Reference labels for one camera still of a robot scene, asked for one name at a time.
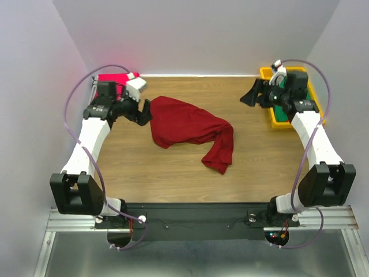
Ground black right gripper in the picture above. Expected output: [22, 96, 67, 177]
[239, 79, 290, 109]

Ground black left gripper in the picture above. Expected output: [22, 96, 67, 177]
[114, 86, 154, 126]

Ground dark red t shirt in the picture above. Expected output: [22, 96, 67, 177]
[150, 96, 234, 174]

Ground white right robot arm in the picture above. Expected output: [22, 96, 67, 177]
[240, 70, 356, 225]

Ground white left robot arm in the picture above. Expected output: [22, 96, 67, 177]
[50, 77, 152, 227]

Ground yellow plastic bin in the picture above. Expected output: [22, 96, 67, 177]
[259, 66, 323, 129]

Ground green t shirt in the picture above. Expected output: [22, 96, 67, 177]
[273, 70, 312, 122]

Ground folded pink t shirt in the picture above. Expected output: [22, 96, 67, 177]
[98, 72, 140, 85]

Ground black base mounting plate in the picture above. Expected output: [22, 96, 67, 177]
[95, 203, 299, 247]

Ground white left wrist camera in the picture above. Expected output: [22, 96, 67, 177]
[125, 72, 147, 103]

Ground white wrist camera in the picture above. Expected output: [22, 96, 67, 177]
[125, 72, 147, 103]
[269, 59, 287, 86]

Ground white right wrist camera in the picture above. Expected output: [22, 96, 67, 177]
[269, 59, 287, 86]

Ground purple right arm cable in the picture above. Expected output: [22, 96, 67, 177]
[269, 59, 332, 249]

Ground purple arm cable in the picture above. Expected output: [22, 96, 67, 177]
[63, 63, 148, 251]
[269, 59, 332, 249]

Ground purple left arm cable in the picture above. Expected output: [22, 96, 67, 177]
[63, 63, 148, 251]

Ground aluminium frame rail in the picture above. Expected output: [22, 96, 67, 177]
[46, 207, 359, 232]

